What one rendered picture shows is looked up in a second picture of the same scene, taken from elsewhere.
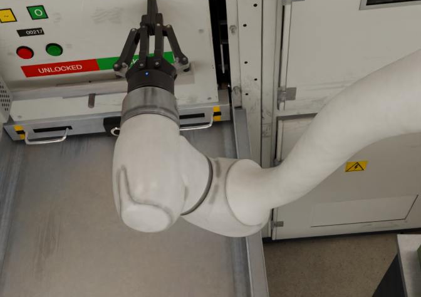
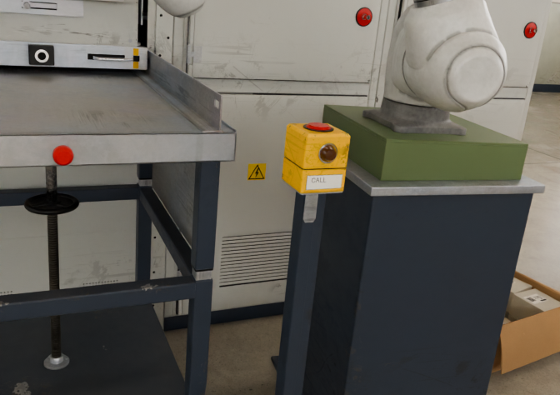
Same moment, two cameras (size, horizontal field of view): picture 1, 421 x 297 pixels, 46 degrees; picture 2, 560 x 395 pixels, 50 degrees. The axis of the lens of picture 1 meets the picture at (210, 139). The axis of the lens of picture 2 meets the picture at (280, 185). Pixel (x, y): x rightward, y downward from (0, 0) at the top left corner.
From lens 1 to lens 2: 122 cm
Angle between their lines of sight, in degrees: 42
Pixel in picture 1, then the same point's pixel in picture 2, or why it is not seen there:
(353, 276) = (272, 342)
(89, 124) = (12, 51)
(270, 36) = not seen: outside the picture
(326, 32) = not seen: outside the picture
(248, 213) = not seen: outside the picture
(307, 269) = (221, 343)
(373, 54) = (257, 19)
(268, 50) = not seen: hidden behind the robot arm
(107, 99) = (36, 22)
